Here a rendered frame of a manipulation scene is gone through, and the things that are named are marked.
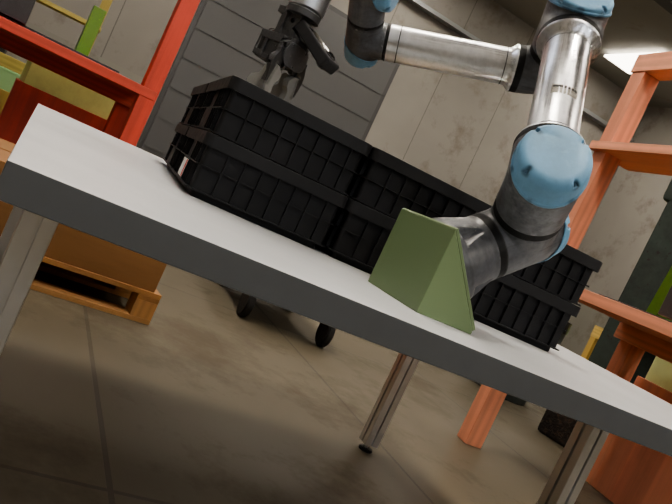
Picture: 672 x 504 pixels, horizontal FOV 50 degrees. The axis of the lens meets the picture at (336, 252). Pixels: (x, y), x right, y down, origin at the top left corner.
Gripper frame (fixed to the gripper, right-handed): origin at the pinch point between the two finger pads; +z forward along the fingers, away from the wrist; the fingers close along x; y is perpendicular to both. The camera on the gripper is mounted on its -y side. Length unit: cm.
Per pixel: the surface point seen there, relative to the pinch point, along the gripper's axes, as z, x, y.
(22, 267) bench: 45, 29, 11
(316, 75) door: -155, -735, 614
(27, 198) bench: 24, 64, -34
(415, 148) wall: -130, -912, 507
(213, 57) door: -107, -608, 694
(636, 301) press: -14, -380, -5
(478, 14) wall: -367, -912, 508
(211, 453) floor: 91, -59, 19
